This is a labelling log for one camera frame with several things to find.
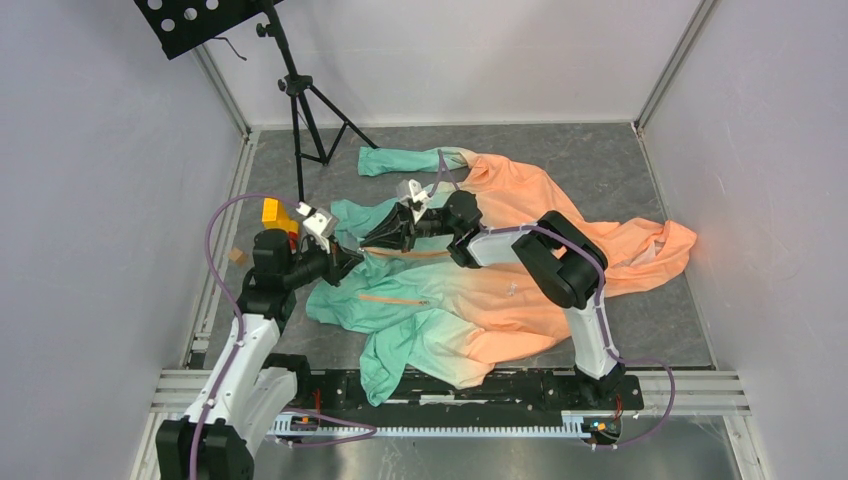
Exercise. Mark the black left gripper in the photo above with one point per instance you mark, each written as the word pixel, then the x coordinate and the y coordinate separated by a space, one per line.
pixel 339 262

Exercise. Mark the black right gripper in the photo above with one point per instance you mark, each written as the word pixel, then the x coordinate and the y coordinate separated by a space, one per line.
pixel 396 231

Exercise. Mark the green and orange jacket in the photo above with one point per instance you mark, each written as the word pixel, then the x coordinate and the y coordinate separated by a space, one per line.
pixel 421 310

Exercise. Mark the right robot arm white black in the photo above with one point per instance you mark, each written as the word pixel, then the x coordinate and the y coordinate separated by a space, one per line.
pixel 564 263

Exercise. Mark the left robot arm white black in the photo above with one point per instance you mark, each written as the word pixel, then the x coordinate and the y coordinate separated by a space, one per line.
pixel 220 432

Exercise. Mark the yellow red toy block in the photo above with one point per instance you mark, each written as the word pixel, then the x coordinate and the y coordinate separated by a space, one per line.
pixel 275 216

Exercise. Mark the small wooden cube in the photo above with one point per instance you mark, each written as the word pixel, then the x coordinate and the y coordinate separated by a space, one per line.
pixel 238 257

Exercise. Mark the black tripod stand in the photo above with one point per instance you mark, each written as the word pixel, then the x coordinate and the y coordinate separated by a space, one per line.
pixel 298 86

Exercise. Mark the black perforated stand plate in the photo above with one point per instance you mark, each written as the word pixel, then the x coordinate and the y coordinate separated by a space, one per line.
pixel 182 25

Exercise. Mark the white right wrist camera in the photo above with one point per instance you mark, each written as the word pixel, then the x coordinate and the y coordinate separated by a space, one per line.
pixel 413 196

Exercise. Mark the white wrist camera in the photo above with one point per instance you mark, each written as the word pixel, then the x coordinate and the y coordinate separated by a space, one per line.
pixel 318 223
pixel 413 196

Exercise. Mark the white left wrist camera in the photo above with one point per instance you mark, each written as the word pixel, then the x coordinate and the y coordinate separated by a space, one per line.
pixel 318 223

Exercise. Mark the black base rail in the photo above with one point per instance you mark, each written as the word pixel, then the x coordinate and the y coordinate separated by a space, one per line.
pixel 506 398

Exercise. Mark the white cable duct strip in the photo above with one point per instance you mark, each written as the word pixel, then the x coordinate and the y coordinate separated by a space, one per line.
pixel 292 425

